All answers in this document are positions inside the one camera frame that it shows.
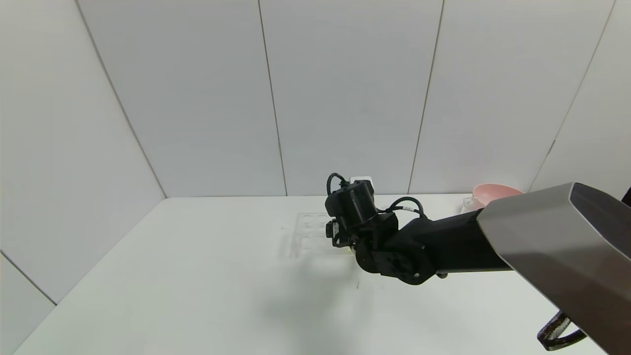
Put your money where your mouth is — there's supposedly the clear acrylic test tube rack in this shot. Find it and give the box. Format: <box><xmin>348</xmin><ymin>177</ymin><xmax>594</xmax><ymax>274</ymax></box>
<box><xmin>283</xmin><ymin>212</ymin><xmax>332</xmax><ymax>258</ymax></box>

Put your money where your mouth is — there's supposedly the black camera cable loop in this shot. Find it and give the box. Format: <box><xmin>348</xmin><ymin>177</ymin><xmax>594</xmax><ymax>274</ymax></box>
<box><xmin>326</xmin><ymin>173</ymin><xmax>349</xmax><ymax>196</ymax></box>

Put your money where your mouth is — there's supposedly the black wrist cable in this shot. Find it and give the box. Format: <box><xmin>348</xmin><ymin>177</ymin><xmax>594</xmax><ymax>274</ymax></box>
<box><xmin>386</xmin><ymin>196</ymin><xmax>426</xmax><ymax>218</ymax></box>

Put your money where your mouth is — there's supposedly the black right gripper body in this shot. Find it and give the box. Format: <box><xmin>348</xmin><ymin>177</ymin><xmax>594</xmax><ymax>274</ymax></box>
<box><xmin>325</xmin><ymin>218</ymin><xmax>350</xmax><ymax>248</ymax></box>

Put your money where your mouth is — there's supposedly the pink bowl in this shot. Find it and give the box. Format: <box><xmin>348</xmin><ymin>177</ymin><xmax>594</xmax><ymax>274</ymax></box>
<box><xmin>472</xmin><ymin>184</ymin><xmax>524</xmax><ymax>209</ymax></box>

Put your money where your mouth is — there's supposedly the braided black cable sleeve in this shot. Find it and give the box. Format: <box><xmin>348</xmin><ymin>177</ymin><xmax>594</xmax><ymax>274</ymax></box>
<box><xmin>537</xmin><ymin>311</ymin><xmax>588</xmax><ymax>352</ymax></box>

